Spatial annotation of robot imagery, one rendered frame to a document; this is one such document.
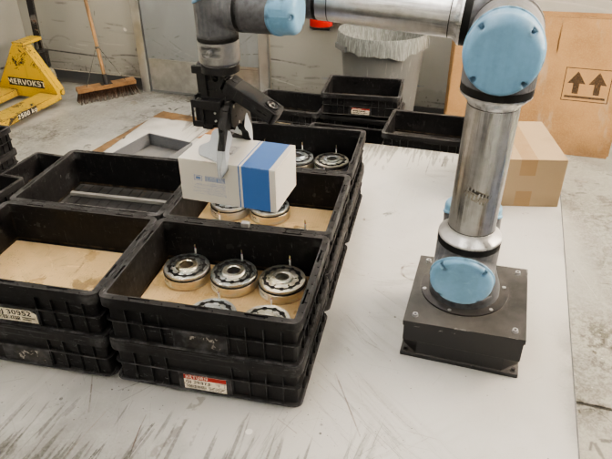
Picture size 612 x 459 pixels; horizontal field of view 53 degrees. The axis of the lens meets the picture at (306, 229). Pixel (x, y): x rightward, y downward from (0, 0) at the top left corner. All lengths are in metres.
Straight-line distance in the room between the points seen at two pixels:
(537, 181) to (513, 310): 0.68
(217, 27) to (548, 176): 1.19
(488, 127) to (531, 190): 0.97
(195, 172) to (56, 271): 0.46
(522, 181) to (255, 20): 1.13
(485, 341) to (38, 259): 1.03
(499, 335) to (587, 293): 1.63
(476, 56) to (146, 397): 0.90
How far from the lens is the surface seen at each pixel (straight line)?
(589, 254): 3.19
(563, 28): 4.11
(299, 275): 1.33
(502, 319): 1.36
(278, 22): 1.06
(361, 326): 1.45
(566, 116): 4.16
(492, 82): 0.97
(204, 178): 1.21
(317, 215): 1.60
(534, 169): 1.95
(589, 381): 2.50
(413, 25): 1.14
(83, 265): 1.51
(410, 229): 1.81
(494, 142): 1.04
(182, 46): 4.88
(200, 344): 1.21
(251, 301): 1.31
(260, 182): 1.16
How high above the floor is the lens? 1.65
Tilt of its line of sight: 32 degrees down
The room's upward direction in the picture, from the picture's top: 1 degrees counter-clockwise
